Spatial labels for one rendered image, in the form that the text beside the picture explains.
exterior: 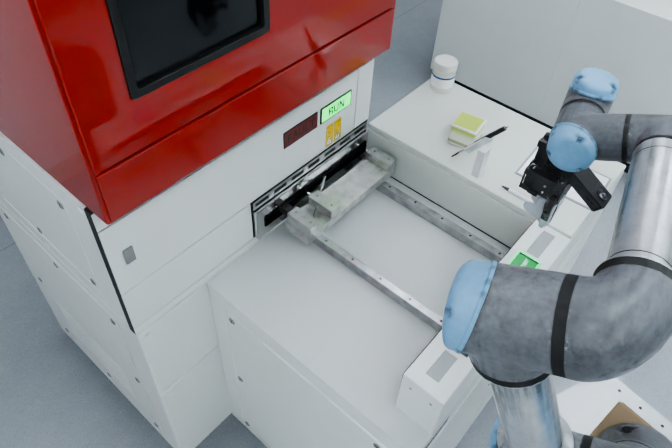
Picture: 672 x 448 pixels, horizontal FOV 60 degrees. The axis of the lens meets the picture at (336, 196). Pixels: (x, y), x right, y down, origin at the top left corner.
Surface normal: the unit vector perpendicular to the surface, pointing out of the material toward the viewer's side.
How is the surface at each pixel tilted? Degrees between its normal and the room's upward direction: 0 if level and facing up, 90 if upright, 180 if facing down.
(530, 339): 63
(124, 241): 90
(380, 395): 0
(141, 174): 90
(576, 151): 90
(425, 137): 0
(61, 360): 0
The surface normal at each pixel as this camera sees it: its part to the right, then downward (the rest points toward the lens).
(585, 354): -0.34, 0.31
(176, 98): 0.76, 0.49
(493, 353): -0.45, 0.63
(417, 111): 0.04, -0.70
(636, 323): 0.19, -0.20
